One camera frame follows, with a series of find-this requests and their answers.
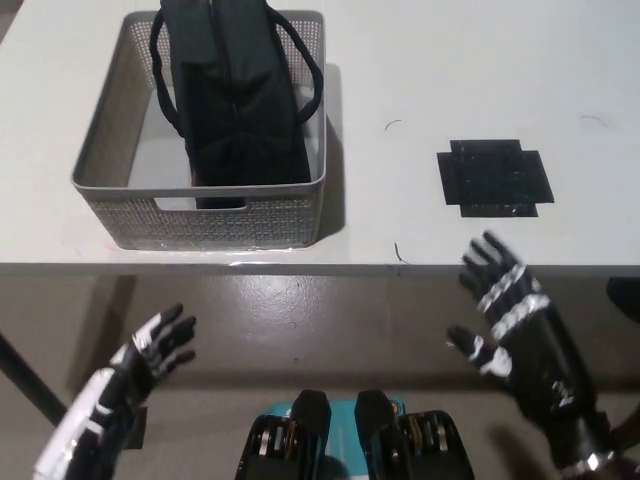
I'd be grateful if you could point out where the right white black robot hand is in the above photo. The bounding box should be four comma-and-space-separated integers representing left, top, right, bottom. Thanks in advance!
446, 229, 617, 472

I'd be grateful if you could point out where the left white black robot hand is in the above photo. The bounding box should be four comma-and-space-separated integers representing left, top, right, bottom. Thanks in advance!
31, 303, 198, 480

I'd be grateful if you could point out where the dark green lunch bag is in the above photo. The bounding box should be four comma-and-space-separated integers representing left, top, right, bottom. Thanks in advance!
149, 0, 326, 212

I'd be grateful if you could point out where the black table foot plate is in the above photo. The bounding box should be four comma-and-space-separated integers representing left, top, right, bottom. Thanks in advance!
118, 403, 150, 452

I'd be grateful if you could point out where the black metal table leg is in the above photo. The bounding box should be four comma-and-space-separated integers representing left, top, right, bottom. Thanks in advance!
0, 331, 69, 424

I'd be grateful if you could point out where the black rounded object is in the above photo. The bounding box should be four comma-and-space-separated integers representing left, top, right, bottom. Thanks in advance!
605, 277, 640, 314

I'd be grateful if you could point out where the black tape patch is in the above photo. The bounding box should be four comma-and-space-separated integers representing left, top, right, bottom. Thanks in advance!
436, 138, 556, 219

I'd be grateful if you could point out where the clear tape strip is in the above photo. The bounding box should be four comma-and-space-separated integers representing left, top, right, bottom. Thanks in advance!
117, 239, 304, 267

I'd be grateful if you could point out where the grey perforated plastic basket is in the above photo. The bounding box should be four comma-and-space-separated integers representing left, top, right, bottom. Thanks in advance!
70, 9, 329, 252

